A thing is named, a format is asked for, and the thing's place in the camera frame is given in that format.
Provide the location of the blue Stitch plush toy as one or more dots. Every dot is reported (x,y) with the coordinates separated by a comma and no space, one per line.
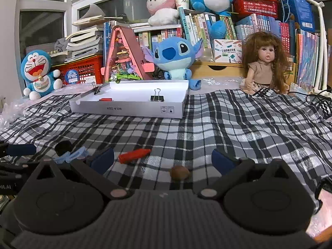
(175,56)

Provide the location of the brown round nut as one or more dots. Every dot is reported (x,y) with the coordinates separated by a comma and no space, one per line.
(179,173)

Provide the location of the Doraemon plush toy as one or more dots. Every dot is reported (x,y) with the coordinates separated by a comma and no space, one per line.
(36,71)

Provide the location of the pink white bunny plush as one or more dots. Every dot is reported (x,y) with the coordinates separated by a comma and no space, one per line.
(163,12)

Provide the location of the binder clip on box corner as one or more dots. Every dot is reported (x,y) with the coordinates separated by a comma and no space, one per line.
(96,88)

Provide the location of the wooden drawer box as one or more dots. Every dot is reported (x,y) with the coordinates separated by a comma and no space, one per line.
(202,70)

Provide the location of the white shallow cardboard box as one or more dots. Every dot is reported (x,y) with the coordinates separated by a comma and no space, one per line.
(132,98)

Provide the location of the light blue plastic clip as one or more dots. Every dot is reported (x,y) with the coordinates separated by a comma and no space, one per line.
(79,154)

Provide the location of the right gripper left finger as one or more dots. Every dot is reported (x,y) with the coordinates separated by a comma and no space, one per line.
(92,171)

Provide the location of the blue white plush toy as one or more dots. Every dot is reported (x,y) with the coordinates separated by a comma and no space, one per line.
(211,2)

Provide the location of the orange red oblong object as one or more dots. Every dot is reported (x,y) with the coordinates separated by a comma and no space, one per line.
(133,155)

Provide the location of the black binder clip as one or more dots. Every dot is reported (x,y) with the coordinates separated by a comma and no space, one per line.
(157,97)

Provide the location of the pink triangular diorama house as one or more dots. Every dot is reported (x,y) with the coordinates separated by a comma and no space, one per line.
(125,58)

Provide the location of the stack of books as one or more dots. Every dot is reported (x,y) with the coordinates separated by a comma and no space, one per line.
(92,37)

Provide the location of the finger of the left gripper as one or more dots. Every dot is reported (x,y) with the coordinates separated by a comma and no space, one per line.
(10,171)
(17,149)

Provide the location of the pink bubble wrap sheet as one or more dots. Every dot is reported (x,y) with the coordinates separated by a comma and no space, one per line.
(19,107)

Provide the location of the black white plaid cloth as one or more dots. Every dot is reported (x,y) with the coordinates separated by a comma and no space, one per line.
(263,127)

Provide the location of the white colourful pencil box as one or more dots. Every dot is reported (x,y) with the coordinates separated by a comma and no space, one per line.
(227,51)

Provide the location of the white desk lamp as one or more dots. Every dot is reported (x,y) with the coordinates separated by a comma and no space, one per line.
(320,85)

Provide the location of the red plastic basket right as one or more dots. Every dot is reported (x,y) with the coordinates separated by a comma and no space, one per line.
(245,8)

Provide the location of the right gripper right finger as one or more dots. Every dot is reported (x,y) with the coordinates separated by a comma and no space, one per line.
(232,170)

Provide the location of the blue gift bag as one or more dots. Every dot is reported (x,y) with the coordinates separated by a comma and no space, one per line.
(302,12)

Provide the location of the brown haired baby doll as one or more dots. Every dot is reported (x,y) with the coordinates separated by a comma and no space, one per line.
(266,63)

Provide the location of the red plastic crate left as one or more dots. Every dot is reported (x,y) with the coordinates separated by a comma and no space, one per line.
(87,70)

